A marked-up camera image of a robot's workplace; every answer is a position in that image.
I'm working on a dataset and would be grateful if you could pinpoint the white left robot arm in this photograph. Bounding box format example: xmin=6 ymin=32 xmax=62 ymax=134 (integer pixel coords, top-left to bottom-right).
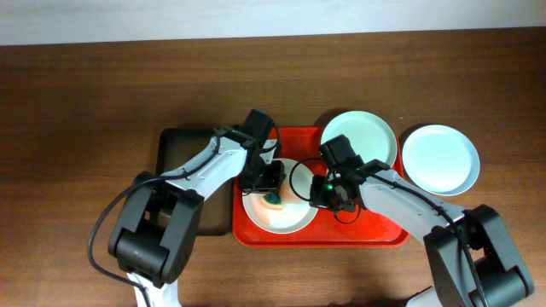
xmin=108 ymin=127 xmax=283 ymax=306

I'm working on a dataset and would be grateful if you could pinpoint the dark brown tray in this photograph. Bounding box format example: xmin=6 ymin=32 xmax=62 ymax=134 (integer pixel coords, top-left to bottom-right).
xmin=155 ymin=128 xmax=233 ymax=236

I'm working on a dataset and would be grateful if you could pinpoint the light green plate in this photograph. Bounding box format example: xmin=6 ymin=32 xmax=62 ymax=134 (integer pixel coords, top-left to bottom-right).
xmin=321 ymin=111 xmax=398 ymax=166

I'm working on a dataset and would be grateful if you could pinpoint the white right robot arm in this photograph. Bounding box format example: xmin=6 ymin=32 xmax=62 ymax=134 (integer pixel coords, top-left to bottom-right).
xmin=311 ymin=160 xmax=534 ymax=306

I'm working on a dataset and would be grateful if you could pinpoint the red plastic tray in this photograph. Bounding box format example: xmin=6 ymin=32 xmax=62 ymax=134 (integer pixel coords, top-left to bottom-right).
xmin=232 ymin=126 xmax=409 ymax=247

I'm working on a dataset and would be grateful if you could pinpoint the green yellow sponge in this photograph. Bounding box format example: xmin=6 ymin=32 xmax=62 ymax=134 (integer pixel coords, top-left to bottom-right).
xmin=259 ymin=192 xmax=284 ymax=211

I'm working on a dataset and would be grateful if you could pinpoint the light blue plate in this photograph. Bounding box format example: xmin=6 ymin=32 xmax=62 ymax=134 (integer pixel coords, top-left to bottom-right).
xmin=402 ymin=125 xmax=480 ymax=196

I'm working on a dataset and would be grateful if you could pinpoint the white plate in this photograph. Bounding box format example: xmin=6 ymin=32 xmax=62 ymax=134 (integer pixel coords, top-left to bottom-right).
xmin=242 ymin=158 xmax=318 ymax=235

